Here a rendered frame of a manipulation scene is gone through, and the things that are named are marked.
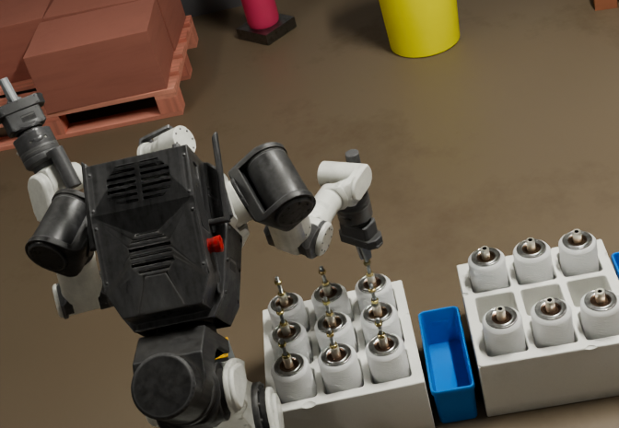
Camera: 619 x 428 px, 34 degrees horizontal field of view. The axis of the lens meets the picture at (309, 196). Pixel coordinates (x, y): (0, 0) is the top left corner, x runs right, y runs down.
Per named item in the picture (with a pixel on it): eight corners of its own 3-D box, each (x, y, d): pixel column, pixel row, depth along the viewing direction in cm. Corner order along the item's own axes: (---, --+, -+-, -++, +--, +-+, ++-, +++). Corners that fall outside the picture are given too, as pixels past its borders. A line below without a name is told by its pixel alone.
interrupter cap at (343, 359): (352, 364, 239) (352, 362, 239) (321, 369, 240) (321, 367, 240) (351, 342, 245) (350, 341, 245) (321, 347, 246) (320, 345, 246)
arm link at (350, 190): (374, 180, 243) (353, 214, 234) (342, 178, 247) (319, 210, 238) (369, 158, 240) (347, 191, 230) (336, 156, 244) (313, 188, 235)
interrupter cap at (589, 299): (621, 308, 234) (621, 306, 234) (588, 315, 235) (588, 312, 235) (612, 288, 240) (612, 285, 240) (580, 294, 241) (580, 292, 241)
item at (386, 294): (393, 317, 276) (381, 267, 266) (407, 337, 268) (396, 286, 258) (362, 329, 274) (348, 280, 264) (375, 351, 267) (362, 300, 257)
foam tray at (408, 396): (436, 432, 249) (425, 381, 239) (284, 463, 251) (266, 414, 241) (412, 327, 281) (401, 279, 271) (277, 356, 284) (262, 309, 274)
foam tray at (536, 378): (646, 391, 244) (643, 338, 234) (487, 417, 249) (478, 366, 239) (604, 288, 276) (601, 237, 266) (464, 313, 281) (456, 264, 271)
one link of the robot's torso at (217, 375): (225, 419, 179) (216, 353, 183) (152, 433, 180) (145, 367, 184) (240, 423, 191) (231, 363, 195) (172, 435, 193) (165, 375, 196)
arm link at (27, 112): (-14, 121, 224) (10, 167, 224) (-10, 108, 216) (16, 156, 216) (38, 100, 230) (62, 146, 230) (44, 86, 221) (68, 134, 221)
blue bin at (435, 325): (482, 419, 249) (475, 386, 242) (437, 426, 250) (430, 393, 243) (463, 337, 273) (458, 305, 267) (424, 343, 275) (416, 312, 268)
